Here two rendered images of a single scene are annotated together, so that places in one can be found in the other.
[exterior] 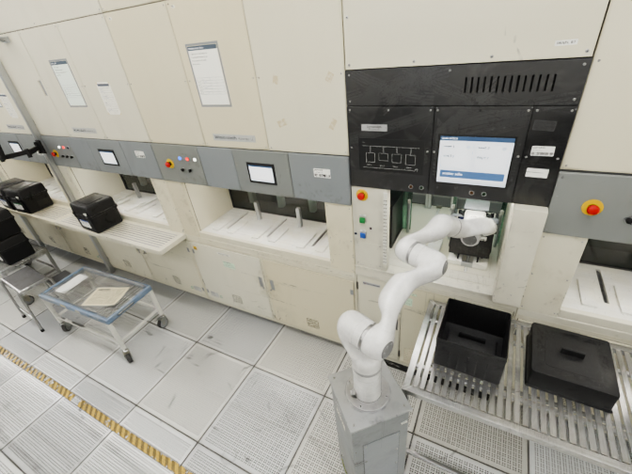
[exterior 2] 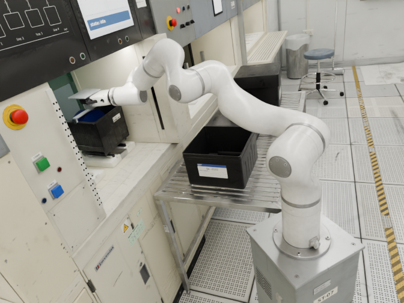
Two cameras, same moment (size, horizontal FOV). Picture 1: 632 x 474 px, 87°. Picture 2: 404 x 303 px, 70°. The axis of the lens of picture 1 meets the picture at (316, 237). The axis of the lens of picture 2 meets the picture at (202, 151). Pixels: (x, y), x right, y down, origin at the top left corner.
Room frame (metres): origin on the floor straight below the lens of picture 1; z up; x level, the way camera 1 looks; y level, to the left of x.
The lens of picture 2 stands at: (1.19, 0.53, 1.56)
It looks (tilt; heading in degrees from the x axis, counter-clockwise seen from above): 29 degrees down; 265
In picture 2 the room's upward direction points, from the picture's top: 12 degrees counter-clockwise
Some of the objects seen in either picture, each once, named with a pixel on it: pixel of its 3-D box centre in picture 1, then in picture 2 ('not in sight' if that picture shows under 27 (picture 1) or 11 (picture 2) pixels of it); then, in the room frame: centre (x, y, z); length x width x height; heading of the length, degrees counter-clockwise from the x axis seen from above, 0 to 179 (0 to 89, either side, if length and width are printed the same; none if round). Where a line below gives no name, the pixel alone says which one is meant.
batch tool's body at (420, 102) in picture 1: (444, 227); (61, 154); (1.76, -0.81, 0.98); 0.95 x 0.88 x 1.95; 149
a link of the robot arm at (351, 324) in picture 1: (359, 340); (295, 169); (0.89, -0.12, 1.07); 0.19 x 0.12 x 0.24; 38
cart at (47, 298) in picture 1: (107, 308); not in sight; (2.26, 1.89, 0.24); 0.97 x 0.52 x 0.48; 61
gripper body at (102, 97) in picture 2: (474, 218); (105, 97); (1.47, -0.84, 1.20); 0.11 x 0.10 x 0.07; 149
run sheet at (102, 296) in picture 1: (105, 295); not in sight; (2.14, 1.75, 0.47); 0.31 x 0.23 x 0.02; 80
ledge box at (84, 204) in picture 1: (96, 212); not in sight; (2.75, 1.92, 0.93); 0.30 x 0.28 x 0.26; 56
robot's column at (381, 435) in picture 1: (369, 435); (301, 302); (0.86, -0.14, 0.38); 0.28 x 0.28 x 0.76; 14
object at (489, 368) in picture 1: (471, 338); (222, 155); (1.00, -0.66, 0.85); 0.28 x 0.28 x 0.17; 57
